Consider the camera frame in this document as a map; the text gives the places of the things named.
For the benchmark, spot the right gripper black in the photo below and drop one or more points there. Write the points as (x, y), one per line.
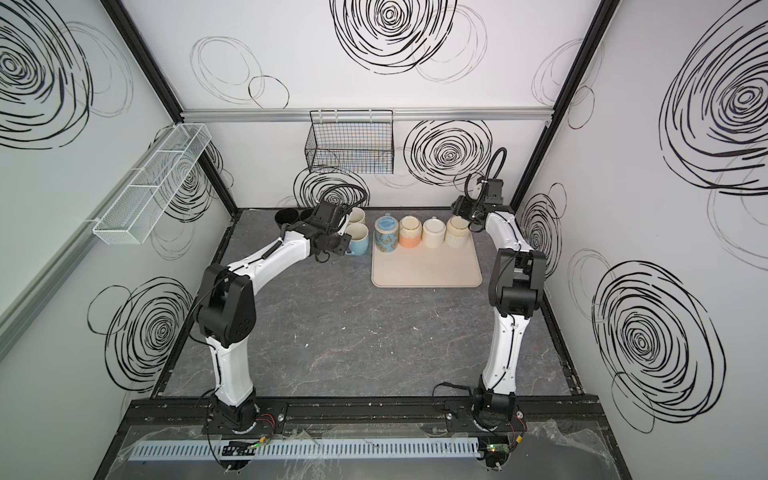
(466, 210)

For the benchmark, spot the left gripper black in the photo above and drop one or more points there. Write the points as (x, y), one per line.
(339, 241)

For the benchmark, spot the light blue mug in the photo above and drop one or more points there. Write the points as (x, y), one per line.
(359, 239)

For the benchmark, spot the white black mug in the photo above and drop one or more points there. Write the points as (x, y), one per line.
(286, 217)

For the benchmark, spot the beige tan mug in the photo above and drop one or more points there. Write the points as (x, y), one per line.
(457, 232)

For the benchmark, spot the cream white mug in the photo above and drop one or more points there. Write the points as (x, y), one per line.
(433, 233)

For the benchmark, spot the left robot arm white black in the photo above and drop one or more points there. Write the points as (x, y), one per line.
(226, 312)

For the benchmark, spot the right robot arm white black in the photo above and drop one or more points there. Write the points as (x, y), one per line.
(515, 292)

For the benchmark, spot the blue butterfly mug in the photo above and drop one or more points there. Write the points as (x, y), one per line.
(386, 233)

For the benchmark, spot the orange cream mug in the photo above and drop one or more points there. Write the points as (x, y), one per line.
(410, 232)

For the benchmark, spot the beige plastic tray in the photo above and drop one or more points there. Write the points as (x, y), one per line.
(422, 267)

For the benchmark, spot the aluminium wall rail back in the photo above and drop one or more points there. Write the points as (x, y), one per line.
(368, 114)

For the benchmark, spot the aluminium wall rail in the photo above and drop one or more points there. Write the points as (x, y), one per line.
(368, 114)
(26, 307)

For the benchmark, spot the black corner frame post right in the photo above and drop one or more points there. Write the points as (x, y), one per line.
(583, 59)

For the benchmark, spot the black corner frame post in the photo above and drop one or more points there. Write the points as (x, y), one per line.
(131, 36)
(583, 59)

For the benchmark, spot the white wire shelf basket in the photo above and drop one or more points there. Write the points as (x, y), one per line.
(168, 183)

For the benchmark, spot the white slotted cable duct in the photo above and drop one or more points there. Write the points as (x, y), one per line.
(303, 449)

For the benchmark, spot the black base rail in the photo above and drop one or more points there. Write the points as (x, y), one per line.
(281, 414)

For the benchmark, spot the black corner frame post left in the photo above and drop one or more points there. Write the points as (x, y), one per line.
(131, 36)

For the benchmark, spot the aluminium wall rail left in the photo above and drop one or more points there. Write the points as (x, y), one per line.
(26, 307)

